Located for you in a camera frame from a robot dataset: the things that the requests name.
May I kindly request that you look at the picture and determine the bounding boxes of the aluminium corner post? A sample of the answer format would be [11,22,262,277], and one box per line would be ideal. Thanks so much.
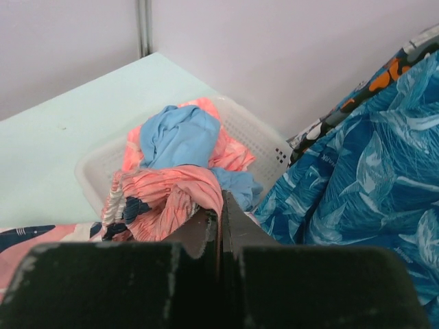
[137,0,152,58]

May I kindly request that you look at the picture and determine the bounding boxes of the pink shark print shorts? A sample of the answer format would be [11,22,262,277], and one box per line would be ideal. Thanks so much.
[1,165,224,293]

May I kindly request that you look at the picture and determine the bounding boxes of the blue shark print shorts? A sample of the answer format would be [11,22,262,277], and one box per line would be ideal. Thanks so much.
[253,47,439,306]

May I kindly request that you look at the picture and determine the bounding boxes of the light blue garment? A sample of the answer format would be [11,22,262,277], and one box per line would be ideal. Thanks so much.
[139,105,263,211]

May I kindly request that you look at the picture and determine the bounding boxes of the white plastic laundry basket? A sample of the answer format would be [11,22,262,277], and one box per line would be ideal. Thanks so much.
[74,95,292,215]

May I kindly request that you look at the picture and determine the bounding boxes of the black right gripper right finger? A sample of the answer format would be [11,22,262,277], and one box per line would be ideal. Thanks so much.
[221,192,431,328]

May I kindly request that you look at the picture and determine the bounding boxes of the orange black patterned shorts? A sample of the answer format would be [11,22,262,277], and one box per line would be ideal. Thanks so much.
[287,25,438,166]

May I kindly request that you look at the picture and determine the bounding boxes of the coral pink garment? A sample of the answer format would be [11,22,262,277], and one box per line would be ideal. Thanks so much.
[121,97,255,171]

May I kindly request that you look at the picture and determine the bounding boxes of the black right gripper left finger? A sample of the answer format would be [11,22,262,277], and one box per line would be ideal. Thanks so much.
[1,210,220,328]

